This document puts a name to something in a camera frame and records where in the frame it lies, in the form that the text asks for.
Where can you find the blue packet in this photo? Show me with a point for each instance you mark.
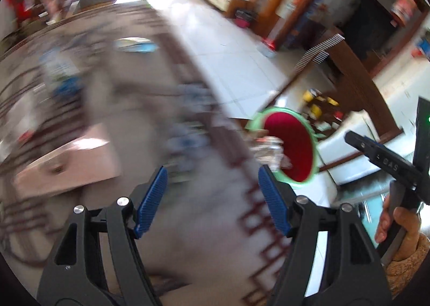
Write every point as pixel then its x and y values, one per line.
pixel 67 86

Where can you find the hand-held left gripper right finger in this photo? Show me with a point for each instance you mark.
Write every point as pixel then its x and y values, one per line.
pixel 273 198

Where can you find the carved wooden chair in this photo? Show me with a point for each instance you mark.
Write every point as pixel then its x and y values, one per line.
pixel 356 70

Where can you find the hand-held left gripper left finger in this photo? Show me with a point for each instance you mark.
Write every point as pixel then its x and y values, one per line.
pixel 151 201

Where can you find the red dustpan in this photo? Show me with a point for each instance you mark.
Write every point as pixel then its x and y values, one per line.
pixel 268 46

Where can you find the pink cardboard box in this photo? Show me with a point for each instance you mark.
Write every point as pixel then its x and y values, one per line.
pixel 67 161

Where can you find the person's right hand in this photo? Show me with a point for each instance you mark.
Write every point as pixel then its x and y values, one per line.
pixel 406 225

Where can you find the yellow packet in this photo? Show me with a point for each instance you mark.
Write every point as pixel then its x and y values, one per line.
pixel 307 95
pixel 315 110

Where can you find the person's right forearm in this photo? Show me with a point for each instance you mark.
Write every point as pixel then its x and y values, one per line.
pixel 410 267

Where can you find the red tin can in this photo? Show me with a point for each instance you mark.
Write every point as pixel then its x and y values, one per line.
pixel 404 6

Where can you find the red bin with green rim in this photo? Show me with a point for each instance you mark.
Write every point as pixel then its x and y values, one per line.
pixel 295 144

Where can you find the small red waste bin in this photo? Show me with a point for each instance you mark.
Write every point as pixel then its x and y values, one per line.
pixel 244 19

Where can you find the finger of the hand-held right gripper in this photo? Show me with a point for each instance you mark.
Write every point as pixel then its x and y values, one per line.
pixel 361 144

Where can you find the beaded seat cover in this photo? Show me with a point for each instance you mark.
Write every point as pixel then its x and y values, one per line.
pixel 319 51

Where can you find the blue and white plate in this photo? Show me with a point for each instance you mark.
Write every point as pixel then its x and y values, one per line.
pixel 137 45

